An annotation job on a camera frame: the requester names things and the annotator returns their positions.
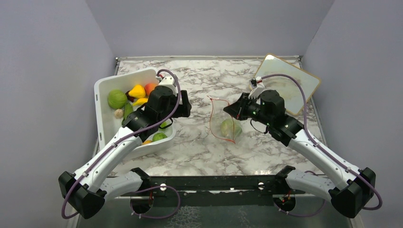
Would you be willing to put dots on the yellow banana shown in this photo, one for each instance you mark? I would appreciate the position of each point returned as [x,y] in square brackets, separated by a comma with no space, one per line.
[140,102]

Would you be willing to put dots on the black mounting rail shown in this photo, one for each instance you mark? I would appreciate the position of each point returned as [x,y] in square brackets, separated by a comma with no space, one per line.
[206,191]

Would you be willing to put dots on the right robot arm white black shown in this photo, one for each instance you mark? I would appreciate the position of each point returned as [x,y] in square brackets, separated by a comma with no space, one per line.
[347,187]

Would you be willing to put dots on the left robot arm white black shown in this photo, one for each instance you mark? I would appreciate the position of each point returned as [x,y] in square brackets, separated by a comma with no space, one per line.
[87,189]

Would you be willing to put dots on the green leafy vegetable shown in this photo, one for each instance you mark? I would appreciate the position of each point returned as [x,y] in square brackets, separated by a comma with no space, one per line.
[128,108]

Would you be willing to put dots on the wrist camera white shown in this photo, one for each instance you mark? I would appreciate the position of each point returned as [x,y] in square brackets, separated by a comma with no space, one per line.
[167,81]
[257,87]

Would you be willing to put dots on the yellow bell pepper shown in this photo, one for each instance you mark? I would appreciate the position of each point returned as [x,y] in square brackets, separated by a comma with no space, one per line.
[137,92]

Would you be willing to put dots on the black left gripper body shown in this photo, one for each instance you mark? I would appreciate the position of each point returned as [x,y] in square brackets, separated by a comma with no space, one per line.
[166,114]

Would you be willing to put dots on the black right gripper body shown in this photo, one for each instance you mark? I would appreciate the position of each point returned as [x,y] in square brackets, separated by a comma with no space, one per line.
[253,110]

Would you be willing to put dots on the green cabbage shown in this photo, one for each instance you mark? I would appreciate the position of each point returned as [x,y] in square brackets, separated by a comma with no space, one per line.
[116,99]
[230,129]

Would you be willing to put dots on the clear zip bag orange zipper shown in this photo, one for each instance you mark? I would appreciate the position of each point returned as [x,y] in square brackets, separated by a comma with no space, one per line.
[217,116]

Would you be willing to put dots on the dark red vegetable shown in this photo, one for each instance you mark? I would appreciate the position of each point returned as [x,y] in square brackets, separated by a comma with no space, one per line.
[129,98]

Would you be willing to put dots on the garlic bulb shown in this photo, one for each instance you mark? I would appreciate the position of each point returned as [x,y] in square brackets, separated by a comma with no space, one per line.
[119,113]

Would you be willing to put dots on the whiteboard with wooden frame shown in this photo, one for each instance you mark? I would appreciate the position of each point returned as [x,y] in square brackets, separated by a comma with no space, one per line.
[289,77]

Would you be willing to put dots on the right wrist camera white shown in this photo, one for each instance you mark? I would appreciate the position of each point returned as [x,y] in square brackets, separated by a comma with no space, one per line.
[257,87]

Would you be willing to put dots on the green lime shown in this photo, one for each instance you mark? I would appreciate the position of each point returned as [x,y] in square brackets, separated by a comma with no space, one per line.
[159,136]

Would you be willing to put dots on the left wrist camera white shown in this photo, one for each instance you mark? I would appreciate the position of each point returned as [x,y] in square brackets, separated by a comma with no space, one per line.
[167,81]

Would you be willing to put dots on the orange peach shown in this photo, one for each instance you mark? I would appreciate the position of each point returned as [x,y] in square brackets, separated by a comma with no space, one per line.
[149,88]

